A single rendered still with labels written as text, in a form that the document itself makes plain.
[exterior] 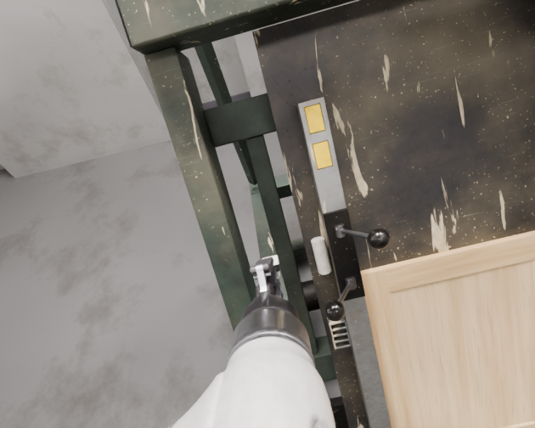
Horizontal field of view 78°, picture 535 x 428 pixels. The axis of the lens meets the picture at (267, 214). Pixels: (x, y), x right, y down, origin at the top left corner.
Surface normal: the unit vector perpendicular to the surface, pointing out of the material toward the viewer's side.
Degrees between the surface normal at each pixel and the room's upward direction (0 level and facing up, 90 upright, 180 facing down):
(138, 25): 56
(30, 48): 90
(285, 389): 39
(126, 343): 0
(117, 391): 0
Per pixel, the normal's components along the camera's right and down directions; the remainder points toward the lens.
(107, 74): 0.10, 0.75
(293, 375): 0.34, -0.91
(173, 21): 0.00, 0.25
